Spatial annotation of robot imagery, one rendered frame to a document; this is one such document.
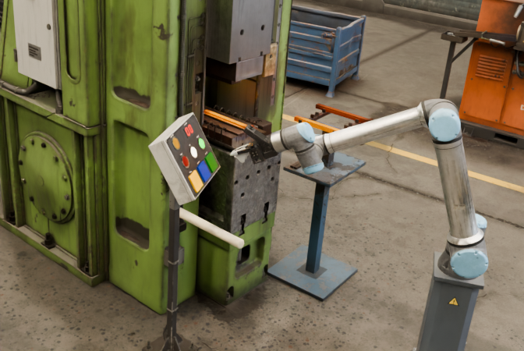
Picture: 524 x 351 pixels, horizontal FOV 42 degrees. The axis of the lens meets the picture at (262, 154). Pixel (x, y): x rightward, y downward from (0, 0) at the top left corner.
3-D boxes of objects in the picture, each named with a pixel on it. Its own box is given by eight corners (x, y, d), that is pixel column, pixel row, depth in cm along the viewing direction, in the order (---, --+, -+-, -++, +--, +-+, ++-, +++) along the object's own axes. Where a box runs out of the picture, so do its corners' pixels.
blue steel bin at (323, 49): (359, 78, 757) (368, 15, 727) (332, 98, 692) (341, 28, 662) (265, 57, 805) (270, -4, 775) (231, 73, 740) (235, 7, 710)
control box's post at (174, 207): (176, 349, 333) (182, 150, 289) (171, 352, 331) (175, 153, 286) (171, 345, 335) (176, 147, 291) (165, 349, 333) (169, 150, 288)
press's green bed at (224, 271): (268, 281, 392) (275, 210, 372) (225, 309, 365) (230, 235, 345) (200, 243, 423) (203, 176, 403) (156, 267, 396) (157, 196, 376)
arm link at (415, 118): (453, 88, 279) (302, 133, 302) (454, 97, 268) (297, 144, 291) (461, 113, 283) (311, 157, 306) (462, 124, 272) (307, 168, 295)
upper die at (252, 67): (262, 73, 332) (263, 54, 328) (235, 82, 318) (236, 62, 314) (201, 54, 355) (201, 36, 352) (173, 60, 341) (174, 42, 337)
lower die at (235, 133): (256, 140, 347) (258, 124, 343) (231, 150, 332) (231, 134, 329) (198, 116, 370) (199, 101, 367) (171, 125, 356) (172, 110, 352)
